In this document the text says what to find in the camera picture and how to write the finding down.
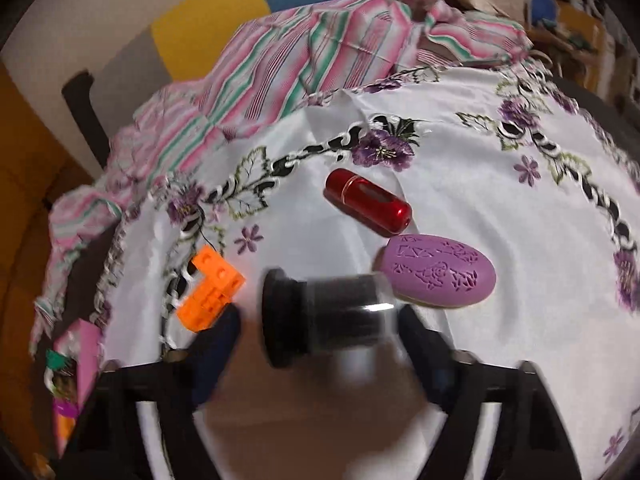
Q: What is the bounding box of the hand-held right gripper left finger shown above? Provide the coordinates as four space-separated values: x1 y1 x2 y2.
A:
65 305 243 480

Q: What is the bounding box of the orange building block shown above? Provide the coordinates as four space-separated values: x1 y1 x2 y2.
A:
176 246 247 332

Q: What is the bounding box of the yellow panel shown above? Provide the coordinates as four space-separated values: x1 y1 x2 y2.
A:
150 0 273 81

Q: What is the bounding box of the pink green striped cloth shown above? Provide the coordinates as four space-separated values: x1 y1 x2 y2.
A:
30 0 533 356

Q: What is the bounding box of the red metallic cylinder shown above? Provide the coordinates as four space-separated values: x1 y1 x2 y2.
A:
325 169 413 236

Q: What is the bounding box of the clear jar with black lid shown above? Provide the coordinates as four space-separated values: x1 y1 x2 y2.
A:
260 267 401 368

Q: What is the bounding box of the white floral embroidered cloth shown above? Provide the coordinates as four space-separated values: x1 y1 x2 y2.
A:
90 62 640 480

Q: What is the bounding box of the pink rimmed white box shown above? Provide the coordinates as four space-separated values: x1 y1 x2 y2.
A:
47 317 106 458

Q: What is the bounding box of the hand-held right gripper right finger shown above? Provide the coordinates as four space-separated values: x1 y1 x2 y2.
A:
397 305 583 480

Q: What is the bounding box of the blue object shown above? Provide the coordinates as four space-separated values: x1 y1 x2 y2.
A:
530 0 558 26

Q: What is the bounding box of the grey panel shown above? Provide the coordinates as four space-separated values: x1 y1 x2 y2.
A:
112 30 173 106

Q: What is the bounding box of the purple oval case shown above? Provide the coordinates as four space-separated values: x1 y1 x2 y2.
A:
375 232 497 308

